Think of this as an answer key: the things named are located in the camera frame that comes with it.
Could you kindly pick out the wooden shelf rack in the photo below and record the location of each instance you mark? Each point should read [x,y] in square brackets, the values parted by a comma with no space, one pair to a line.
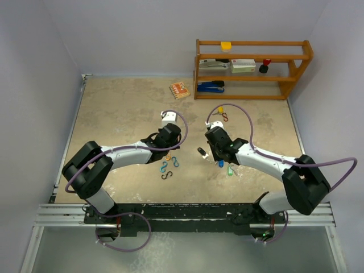
[289,60]

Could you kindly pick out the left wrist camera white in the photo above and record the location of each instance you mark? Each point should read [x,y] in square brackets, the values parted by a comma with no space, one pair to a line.
[168,117]

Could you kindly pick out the black base frame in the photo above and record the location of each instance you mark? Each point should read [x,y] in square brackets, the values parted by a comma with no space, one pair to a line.
[127,220]

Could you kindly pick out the light-blue S carabiner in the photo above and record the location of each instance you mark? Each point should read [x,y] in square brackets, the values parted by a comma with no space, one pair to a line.
[175,161]

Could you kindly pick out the white stapler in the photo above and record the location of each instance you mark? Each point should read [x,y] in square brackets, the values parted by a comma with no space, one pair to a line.
[214,64]

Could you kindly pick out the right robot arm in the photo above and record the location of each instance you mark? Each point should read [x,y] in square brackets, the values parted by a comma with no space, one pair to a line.
[305,186]

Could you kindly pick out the silver key with black tag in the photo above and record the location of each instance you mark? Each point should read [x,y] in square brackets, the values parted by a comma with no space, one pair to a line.
[203,153]

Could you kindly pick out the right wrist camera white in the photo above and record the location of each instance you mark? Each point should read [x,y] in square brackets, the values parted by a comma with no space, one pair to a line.
[211,125]

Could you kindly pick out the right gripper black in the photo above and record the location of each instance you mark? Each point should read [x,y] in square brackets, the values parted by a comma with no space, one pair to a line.
[215,156]

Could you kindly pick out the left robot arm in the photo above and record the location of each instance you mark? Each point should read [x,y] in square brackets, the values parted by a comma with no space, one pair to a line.
[88,168]

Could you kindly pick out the teal S carabiner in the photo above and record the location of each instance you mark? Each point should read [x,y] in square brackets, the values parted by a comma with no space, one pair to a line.
[164,167]

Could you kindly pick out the white red box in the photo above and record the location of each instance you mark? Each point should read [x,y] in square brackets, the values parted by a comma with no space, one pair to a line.
[242,65]

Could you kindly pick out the black S carabiner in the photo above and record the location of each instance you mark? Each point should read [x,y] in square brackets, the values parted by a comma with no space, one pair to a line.
[166,175]

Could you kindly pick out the orange spiral notebook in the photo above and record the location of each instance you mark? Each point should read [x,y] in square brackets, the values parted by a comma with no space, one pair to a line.
[179,90]

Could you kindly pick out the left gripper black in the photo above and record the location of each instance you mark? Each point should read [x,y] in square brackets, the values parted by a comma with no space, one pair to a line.
[175,143]

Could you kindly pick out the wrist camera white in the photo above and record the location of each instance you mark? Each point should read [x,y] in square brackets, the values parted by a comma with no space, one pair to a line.
[211,125]
[168,117]

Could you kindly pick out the red S carabiner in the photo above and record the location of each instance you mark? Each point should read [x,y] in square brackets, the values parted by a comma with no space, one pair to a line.
[225,117]

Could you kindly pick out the silver key with green tag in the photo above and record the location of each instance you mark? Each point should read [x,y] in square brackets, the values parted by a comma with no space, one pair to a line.
[231,171]

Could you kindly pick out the blue black stapler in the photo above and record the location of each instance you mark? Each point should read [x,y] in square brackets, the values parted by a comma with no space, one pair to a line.
[216,86]

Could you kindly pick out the silver key with yellow tag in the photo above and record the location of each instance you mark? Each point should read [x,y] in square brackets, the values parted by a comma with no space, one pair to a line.
[219,111]

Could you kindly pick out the yellow box on shelf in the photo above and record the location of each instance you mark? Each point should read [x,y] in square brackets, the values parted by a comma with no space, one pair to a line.
[225,46]

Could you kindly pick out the red black stamp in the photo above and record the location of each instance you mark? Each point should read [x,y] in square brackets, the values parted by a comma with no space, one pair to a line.
[264,66]

